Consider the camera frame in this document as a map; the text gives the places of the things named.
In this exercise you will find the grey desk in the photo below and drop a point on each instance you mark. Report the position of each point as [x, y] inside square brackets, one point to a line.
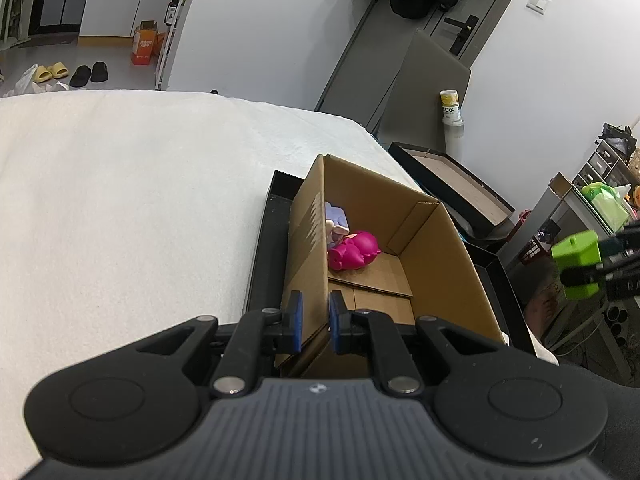
[542, 210]

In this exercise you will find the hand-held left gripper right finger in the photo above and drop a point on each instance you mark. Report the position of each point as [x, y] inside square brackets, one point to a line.
[336, 322]

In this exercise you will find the yellow slipper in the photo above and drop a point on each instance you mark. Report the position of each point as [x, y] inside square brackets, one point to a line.
[42, 75]
[59, 70]

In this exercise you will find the yellow-capped canister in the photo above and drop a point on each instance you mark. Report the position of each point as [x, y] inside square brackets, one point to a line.
[451, 105]

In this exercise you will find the red basket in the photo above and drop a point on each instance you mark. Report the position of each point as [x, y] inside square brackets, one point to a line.
[532, 245]

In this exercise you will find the brown cardboard box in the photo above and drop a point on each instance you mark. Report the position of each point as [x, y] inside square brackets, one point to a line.
[440, 260]

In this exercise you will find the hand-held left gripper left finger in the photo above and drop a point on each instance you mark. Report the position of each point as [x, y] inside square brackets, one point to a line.
[296, 322]

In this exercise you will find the green tissue pack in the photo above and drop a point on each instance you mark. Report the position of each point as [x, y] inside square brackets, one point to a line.
[605, 207]

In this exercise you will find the grey drawer organizer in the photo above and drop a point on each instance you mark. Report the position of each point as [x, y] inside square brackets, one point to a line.
[597, 162]

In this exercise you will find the orange carton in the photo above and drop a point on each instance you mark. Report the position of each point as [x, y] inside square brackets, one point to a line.
[143, 47]

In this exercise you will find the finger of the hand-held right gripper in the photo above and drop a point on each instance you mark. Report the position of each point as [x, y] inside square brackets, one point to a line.
[585, 275]
[622, 245]

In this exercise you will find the purple cube toy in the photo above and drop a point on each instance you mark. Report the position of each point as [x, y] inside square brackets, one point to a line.
[335, 217]

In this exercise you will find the green hexagonal box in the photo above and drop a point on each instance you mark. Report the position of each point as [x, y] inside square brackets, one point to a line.
[577, 250]

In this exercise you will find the orange ball toy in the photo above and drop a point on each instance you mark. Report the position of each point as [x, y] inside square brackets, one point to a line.
[636, 195]

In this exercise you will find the spray bottle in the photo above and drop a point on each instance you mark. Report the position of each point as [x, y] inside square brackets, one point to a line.
[173, 10]

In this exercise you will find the white plastic bag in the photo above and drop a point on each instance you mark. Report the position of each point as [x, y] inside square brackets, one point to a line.
[22, 82]

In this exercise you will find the black tray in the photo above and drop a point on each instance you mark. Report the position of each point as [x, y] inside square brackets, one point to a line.
[270, 240]

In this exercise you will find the pink figurine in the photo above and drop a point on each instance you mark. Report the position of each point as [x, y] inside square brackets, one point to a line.
[355, 250]

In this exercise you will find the black slipper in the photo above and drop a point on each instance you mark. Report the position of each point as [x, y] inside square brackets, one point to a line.
[80, 76]
[100, 71]

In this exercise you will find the white light switch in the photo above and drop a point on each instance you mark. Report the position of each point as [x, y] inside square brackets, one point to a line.
[538, 2]

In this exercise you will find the black clutter on organizer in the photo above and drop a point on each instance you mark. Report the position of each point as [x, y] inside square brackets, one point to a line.
[617, 137]

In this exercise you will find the black frame with brown board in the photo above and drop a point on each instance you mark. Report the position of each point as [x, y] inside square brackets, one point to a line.
[450, 180]

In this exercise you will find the grey board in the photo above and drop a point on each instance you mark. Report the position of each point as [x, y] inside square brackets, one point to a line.
[430, 85]

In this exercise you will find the white cabinet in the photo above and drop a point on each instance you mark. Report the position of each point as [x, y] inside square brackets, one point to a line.
[120, 0]

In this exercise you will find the grey door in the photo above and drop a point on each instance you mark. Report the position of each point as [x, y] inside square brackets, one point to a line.
[395, 25]

